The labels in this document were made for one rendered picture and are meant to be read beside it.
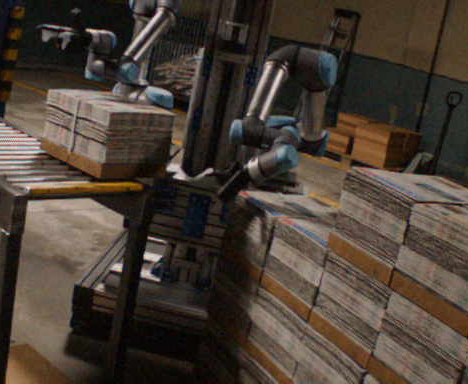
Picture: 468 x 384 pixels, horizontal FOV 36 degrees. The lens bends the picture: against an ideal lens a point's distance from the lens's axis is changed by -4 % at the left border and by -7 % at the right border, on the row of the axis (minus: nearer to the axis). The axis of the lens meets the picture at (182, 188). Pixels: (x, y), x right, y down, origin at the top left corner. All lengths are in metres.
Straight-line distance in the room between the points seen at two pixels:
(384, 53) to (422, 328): 8.22
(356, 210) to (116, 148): 0.85
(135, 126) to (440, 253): 1.16
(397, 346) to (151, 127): 1.15
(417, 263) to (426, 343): 0.19
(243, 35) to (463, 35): 6.53
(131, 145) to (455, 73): 7.22
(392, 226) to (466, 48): 7.55
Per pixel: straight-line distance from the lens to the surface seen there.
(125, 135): 2.44
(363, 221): 1.96
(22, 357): 2.92
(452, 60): 9.40
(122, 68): 2.78
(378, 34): 9.95
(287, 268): 2.23
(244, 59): 3.03
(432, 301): 1.75
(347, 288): 2.01
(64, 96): 2.59
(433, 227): 1.76
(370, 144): 8.63
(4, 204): 2.17
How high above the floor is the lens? 1.38
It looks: 13 degrees down
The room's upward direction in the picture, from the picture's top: 11 degrees clockwise
